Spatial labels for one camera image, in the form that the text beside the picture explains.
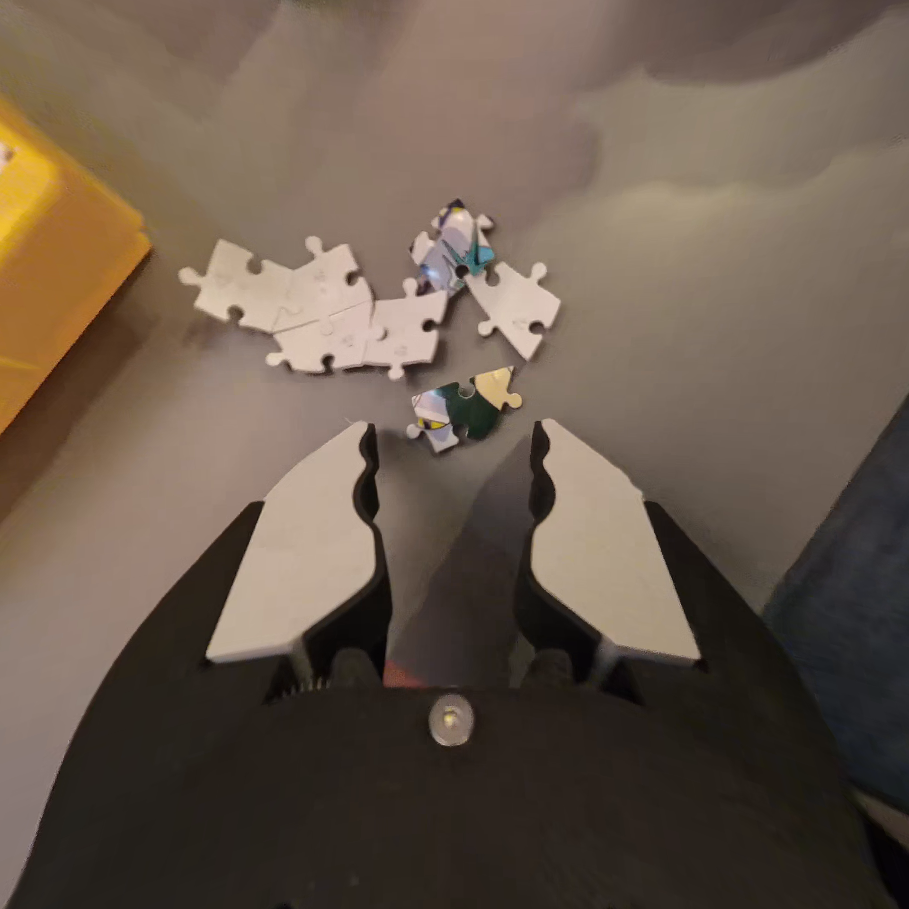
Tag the pile of puzzle pieces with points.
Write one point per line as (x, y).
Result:
(319, 312)

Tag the blue fabric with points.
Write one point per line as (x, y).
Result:
(852, 603)

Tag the yellow box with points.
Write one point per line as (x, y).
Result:
(57, 284)

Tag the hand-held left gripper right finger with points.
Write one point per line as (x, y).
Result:
(603, 561)

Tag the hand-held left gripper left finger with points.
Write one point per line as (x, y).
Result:
(305, 561)

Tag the green printed puzzle piece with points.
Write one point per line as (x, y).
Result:
(472, 412)

